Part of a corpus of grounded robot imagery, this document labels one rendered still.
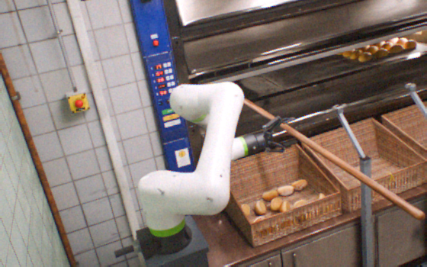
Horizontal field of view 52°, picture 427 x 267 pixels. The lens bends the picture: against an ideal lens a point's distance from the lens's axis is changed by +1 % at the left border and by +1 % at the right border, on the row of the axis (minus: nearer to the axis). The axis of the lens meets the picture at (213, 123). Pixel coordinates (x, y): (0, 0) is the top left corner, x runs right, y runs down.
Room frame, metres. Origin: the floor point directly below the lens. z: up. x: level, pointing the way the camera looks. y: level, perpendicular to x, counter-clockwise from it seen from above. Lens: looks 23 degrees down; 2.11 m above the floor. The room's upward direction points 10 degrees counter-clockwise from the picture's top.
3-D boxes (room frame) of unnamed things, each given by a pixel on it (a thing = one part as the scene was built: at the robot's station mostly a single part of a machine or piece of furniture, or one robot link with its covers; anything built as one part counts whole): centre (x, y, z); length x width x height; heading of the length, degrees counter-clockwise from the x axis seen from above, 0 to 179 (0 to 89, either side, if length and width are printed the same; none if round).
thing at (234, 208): (2.15, -0.30, 0.72); 0.56 x 0.49 x 0.28; 107
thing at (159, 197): (1.21, 0.20, 1.36); 0.16 x 0.13 x 0.19; 72
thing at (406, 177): (2.31, -0.86, 0.72); 0.56 x 0.49 x 0.28; 107
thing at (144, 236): (1.19, 0.26, 1.23); 0.26 x 0.15 x 0.06; 107
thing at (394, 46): (3.15, -1.21, 1.21); 0.61 x 0.48 x 0.06; 16
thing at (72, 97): (2.11, 0.66, 1.46); 0.10 x 0.07 x 0.10; 106
